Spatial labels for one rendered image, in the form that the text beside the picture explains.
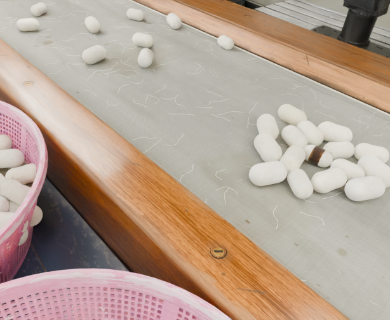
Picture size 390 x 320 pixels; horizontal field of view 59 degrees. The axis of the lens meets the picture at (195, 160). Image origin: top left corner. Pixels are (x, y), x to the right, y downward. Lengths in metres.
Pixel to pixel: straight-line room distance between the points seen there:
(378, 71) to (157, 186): 0.37
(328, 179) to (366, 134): 0.13
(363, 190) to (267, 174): 0.08
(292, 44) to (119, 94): 0.28
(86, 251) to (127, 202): 0.10
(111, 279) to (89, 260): 0.12
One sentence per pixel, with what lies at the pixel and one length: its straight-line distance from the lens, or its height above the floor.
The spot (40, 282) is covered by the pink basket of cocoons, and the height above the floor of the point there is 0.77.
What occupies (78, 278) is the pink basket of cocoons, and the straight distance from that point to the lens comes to 0.24.
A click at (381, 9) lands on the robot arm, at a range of 0.85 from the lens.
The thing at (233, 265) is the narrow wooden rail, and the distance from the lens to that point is 0.24.
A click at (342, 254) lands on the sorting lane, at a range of 0.31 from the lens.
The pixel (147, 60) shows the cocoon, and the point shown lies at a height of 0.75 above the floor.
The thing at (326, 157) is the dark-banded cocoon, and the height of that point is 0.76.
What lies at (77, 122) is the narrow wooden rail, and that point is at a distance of 0.37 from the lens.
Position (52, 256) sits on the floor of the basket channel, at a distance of 0.37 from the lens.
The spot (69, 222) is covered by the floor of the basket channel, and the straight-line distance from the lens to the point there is 0.39.
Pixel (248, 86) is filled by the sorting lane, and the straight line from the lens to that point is 0.49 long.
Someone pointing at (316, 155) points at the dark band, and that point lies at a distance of 0.37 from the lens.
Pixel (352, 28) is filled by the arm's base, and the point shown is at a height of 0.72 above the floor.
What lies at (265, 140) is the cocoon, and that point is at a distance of 0.36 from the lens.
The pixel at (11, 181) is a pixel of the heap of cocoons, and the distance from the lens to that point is 0.35.
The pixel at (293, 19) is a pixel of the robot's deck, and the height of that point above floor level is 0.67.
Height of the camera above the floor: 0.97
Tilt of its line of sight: 41 degrees down
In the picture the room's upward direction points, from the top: 5 degrees clockwise
